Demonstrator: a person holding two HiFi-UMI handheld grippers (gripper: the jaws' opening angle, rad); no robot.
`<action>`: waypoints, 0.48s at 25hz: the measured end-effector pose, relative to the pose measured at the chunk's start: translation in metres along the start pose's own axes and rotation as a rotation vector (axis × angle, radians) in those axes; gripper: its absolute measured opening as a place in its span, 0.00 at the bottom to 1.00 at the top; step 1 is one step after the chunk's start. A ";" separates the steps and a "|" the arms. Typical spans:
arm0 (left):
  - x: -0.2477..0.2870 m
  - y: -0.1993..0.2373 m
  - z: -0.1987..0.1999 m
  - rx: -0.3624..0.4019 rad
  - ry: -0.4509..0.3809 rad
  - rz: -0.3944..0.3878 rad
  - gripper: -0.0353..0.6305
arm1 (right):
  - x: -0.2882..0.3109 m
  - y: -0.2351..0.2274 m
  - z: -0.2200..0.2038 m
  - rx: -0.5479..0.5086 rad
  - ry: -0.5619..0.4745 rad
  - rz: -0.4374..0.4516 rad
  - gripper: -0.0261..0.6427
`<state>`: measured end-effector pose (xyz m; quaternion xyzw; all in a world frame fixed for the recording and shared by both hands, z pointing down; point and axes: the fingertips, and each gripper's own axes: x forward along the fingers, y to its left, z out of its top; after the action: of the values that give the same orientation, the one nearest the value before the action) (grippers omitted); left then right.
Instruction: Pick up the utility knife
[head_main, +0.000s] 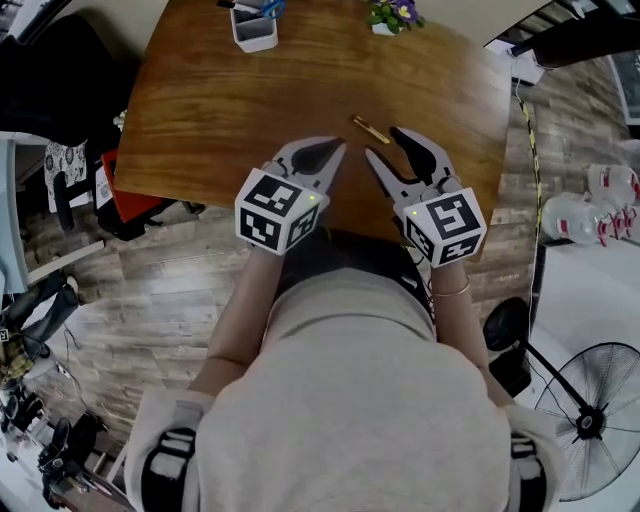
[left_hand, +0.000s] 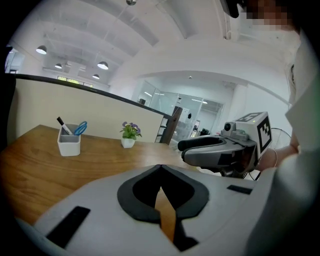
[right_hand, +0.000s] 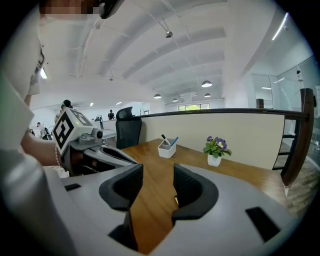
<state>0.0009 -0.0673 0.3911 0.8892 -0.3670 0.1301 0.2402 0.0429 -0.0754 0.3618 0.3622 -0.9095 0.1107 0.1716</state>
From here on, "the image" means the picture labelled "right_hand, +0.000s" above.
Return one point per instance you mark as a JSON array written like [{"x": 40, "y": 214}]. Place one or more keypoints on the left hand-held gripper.
[{"x": 72, "y": 127}]

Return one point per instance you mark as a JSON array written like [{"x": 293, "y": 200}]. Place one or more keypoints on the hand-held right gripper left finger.
[{"x": 100, "y": 220}]

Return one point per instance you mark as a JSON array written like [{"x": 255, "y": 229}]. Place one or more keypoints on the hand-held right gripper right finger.
[{"x": 225, "y": 225}]

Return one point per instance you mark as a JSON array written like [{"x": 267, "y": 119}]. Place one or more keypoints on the person's left forearm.
[{"x": 40, "y": 150}]

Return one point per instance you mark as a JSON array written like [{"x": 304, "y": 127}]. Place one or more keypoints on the black office chair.
[{"x": 128, "y": 130}]

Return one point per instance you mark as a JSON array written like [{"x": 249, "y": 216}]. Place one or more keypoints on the white pen holder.
[{"x": 167, "y": 150}]

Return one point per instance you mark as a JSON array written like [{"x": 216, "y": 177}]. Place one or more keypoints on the black marker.
[{"x": 166, "y": 139}]

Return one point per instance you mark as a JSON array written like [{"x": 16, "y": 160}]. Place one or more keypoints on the purple flower plant white pot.
[{"x": 215, "y": 155}]

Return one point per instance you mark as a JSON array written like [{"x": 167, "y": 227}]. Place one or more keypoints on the black pendant lamp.
[
  {"x": 157, "y": 96},
  {"x": 175, "y": 100},
  {"x": 207, "y": 95},
  {"x": 206, "y": 84}
]

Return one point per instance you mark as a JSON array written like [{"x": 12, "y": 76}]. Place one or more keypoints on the black stair railing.
[{"x": 287, "y": 145}]

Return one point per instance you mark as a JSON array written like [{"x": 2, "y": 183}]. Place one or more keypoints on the person's beige shirt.
[{"x": 17, "y": 75}]

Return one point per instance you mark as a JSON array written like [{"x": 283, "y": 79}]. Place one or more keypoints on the ceiling spot lamp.
[{"x": 168, "y": 34}]

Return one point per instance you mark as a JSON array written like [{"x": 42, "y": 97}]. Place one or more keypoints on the beige partition with black rail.
[{"x": 200, "y": 127}]

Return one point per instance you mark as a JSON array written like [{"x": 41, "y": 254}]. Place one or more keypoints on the dark wooden post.
[{"x": 300, "y": 137}]

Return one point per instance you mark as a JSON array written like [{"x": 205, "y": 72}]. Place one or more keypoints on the black head-mounted camera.
[{"x": 110, "y": 8}]

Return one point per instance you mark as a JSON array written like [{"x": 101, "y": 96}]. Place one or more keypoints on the white security camera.
[{"x": 299, "y": 75}]

